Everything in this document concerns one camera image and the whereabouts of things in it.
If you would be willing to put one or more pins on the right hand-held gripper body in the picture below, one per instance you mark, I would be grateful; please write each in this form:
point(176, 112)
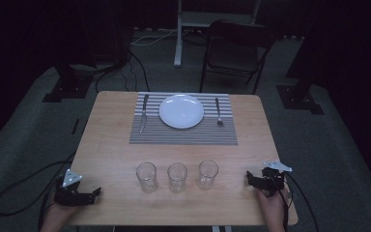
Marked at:
point(272, 180)

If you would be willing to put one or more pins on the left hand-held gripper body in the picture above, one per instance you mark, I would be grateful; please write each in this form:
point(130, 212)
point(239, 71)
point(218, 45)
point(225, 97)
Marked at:
point(67, 196)

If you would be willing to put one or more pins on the person's left hand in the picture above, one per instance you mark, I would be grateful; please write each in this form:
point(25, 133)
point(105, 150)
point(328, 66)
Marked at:
point(61, 211)

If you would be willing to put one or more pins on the person's right hand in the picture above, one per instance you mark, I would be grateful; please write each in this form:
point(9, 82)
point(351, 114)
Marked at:
point(272, 204)

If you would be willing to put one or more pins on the clear drinking glass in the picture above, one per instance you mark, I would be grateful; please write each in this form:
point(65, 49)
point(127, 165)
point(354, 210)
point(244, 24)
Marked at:
point(177, 177)
point(207, 174)
point(147, 176)

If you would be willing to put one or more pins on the small black floor object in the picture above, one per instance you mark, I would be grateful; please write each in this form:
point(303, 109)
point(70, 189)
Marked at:
point(75, 126)

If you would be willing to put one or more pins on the silver fork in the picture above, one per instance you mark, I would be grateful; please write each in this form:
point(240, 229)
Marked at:
point(218, 111)

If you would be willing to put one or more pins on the grey striped placemat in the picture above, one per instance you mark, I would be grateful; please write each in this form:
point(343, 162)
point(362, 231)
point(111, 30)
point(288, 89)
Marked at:
point(180, 135)

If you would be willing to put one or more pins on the black stand base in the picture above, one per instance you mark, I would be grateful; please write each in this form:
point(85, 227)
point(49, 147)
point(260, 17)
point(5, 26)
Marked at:
point(69, 85)
point(299, 98)

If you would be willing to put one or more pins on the silver table knife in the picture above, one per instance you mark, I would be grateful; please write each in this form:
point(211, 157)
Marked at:
point(143, 114)

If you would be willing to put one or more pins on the white round plate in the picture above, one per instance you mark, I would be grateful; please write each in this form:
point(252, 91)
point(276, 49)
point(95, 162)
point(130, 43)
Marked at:
point(181, 111)

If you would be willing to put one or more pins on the black folding chair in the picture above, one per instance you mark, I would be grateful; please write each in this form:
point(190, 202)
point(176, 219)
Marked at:
point(233, 54)

